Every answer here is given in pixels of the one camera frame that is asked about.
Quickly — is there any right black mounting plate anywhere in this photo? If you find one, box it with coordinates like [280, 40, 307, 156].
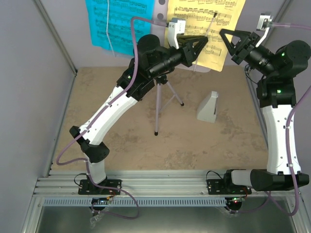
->
[206, 179, 252, 195]

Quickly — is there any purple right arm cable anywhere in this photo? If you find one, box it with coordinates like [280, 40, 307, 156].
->
[264, 22, 311, 216]

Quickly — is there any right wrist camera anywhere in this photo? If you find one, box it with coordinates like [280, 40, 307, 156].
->
[256, 13, 273, 48]

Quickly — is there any white music stand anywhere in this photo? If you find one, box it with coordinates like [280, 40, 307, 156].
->
[99, 0, 211, 136]

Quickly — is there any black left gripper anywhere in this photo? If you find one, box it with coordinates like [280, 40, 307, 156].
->
[149, 36, 207, 79]

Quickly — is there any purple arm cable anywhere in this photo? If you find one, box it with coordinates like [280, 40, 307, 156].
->
[264, 22, 311, 216]
[55, 16, 171, 192]

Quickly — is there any black mounting plate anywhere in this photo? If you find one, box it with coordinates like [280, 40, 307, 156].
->
[206, 179, 252, 195]
[78, 179, 122, 195]

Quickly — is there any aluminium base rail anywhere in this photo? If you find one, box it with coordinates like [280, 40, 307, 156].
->
[33, 169, 302, 197]

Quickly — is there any right circuit board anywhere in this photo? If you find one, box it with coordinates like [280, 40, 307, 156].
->
[226, 198, 244, 205]

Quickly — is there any circuit board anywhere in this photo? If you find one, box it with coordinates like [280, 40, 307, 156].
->
[91, 196, 114, 205]
[226, 198, 244, 205]

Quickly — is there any clear plastic bag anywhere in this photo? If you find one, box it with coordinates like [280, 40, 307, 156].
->
[89, 211, 104, 229]

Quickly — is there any grey slotted cable duct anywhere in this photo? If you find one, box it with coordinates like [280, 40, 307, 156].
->
[43, 197, 227, 207]

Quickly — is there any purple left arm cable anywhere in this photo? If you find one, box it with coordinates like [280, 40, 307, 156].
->
[55, 16, 171, 192]

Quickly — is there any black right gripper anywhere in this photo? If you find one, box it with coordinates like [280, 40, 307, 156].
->
[221, 28, 277, 78]

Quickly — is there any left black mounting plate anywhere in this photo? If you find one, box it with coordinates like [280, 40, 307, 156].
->
[78, 179, 122, 195]

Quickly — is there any blue sheet music page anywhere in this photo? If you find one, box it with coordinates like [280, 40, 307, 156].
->
[86, 0, 154, 56]

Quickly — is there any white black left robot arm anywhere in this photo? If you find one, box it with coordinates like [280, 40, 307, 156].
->
[69, 34, 208, 194]

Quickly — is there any yellow sheet music page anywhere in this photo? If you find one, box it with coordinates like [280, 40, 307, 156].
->
[167, 0, 245, 72]

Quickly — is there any white metronome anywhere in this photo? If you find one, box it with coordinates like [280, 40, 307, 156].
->
[196, 91, 219, 123]

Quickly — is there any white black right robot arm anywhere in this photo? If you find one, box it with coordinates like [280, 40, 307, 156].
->
[220, 29, 311, 194]

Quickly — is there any left circuit board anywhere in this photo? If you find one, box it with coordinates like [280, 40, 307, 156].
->
[91, 196, 114, 205]

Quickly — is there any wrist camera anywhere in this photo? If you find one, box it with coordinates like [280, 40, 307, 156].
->
[256, 13, 273, 48]
[167, 17, 186, 49]

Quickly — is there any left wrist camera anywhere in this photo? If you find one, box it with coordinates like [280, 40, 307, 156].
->
[167, 17, 186, 49]

